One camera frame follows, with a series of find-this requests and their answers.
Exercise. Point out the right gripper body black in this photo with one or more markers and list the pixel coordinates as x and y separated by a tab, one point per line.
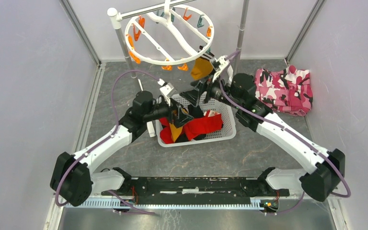
214	90

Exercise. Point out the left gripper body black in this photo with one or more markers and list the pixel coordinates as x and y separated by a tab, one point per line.
171	114

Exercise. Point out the black ankle sock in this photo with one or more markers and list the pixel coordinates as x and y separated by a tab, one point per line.
195	111

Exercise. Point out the red snowflake christmas sock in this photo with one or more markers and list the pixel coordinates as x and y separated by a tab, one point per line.
211	122

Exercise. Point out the mustard yellow striped sock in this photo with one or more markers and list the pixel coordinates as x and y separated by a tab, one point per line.
203	67

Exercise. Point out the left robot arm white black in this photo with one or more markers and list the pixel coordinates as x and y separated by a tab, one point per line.
74	178

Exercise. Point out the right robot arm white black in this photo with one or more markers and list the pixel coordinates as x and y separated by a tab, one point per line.
324	170

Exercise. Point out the white round sock hanger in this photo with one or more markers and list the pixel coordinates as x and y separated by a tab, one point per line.
165	38

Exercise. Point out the white plastic perforated basket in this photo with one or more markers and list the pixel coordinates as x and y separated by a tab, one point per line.
227	132

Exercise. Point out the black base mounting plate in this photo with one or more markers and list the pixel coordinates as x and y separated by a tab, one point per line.
198	190

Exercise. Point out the pink camouflage garment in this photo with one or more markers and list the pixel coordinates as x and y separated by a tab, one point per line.
287	91

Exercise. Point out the white metal drying rack stand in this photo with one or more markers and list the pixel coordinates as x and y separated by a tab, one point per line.
162	14

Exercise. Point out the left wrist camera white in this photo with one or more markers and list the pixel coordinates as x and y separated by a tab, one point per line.
167	90

